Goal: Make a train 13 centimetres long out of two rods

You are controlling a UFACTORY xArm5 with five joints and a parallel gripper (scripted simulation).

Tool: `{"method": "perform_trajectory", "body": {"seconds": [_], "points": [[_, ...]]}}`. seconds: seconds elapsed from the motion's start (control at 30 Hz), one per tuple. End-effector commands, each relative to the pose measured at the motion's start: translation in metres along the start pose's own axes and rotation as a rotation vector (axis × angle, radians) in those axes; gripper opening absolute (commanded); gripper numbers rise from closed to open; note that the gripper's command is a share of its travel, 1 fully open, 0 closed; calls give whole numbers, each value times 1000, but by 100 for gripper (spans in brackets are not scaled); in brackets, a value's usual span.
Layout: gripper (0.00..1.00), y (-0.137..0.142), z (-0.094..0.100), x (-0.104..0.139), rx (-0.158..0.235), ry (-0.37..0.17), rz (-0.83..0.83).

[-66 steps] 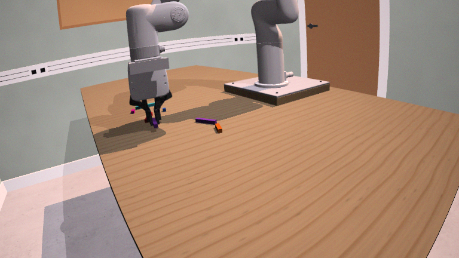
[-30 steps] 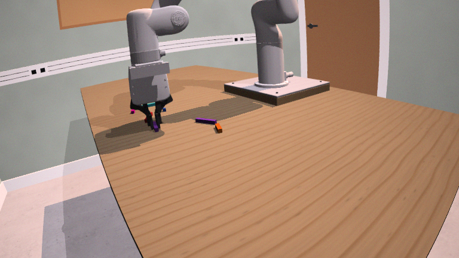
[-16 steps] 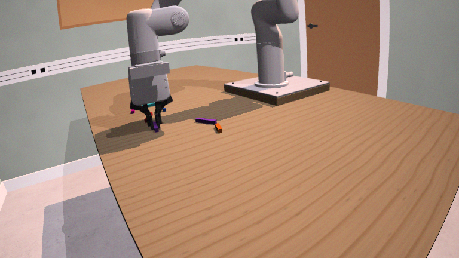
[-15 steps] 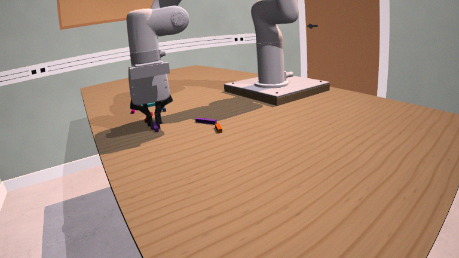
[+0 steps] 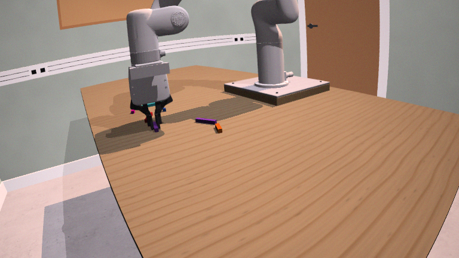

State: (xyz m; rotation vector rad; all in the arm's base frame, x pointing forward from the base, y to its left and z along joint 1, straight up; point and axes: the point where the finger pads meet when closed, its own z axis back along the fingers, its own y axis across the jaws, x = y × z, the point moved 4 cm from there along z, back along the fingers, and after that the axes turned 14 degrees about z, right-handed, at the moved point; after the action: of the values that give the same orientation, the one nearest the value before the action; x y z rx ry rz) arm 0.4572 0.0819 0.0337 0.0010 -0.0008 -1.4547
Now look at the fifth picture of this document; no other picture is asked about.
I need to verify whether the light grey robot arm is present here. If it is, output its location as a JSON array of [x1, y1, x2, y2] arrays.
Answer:
[[127, 0, 299, 88]]

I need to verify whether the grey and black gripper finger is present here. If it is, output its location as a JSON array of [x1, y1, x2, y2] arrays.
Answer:
[[130, 100, 154, 130], [154, 95, 173, 129]]

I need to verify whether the orange rod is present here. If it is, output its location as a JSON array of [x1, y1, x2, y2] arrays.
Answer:
[[215, 123, 222, 133]]

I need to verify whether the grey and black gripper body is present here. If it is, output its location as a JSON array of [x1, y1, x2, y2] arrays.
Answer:
[[128, 64, 170, 105]]

